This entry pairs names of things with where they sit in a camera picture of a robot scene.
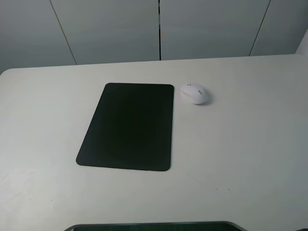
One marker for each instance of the white wireless computer mouse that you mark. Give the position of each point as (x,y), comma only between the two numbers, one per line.
(194,93)

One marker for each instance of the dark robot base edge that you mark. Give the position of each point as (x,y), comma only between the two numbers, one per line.
(169,226)

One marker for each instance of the black rectangular mouse pad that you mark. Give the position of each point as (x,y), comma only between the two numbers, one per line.
(131,128)

